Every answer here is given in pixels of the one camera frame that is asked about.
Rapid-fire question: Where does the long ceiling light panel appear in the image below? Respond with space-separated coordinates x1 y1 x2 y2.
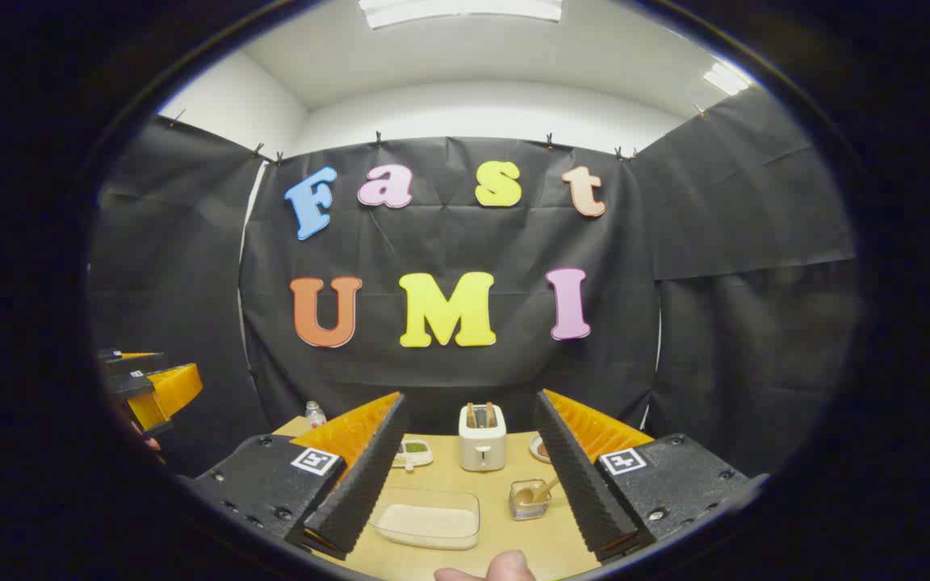
358 0 564 30

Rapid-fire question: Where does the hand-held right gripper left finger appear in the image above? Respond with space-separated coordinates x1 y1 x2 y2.
191 391 409 562

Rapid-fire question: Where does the metal wire chopstick holder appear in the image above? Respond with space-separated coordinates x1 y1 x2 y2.
509 479 552 521

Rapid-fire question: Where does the clear plastic tray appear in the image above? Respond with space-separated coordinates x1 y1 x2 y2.
368 487 482 551

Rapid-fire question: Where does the small ceiling light panel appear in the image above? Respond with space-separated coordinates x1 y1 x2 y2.
703 63 752 96

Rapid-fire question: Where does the white toaster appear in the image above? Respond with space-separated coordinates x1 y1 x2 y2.
458 403 508 472

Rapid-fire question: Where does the wooden spoon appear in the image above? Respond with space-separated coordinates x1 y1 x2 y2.
516 476 560 508

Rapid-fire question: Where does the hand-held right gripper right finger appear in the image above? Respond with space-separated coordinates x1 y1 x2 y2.
534 389 769 563

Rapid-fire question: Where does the white divided grain dish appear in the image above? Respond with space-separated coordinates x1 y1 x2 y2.
392 438 434 470

